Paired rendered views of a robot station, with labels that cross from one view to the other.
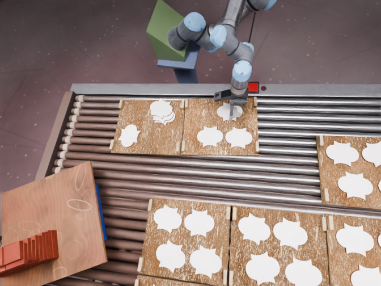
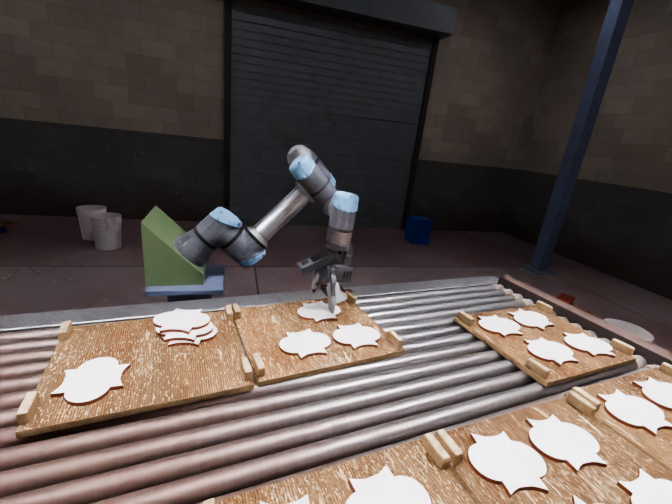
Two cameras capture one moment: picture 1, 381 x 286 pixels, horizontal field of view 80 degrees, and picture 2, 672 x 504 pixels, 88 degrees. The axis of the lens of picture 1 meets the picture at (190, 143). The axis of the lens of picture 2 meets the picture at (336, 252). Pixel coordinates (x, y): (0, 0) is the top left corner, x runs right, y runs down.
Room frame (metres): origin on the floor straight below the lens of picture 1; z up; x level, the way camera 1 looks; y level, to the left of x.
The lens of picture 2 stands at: (-0.05, 0.49, 1.47)
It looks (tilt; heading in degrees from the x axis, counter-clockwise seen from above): 18 degrees down; 308
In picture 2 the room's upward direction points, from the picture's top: 6 degrees clockwise
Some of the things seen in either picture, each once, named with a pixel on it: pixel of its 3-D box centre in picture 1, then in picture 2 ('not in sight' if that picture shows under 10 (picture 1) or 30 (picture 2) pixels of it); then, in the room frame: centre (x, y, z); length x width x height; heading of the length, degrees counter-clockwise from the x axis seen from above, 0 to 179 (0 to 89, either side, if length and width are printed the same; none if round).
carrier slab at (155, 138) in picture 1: (149, 126); (152, 356); (0.69, 0.19, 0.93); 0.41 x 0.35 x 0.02; 64
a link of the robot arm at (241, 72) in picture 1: (241, 74); (343, 211); (0.56, -0.32, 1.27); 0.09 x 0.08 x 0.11; 146
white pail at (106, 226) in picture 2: not in sight; (107, 231); (4.26, -0.86, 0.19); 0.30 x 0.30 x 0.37
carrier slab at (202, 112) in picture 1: (220, 125); (312, 330); (0.52, -0.19, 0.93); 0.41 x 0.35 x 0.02; 66
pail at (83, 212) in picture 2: not in sight; (93, 222); (4.69, -0.85, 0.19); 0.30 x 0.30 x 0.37
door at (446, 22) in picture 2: not in sight; (333, 119); (3.58, -3.80, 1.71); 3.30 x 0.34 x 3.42; 55
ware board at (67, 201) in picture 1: (50, 224); not in sight; (0.33, 0.79, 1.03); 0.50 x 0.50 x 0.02; 88
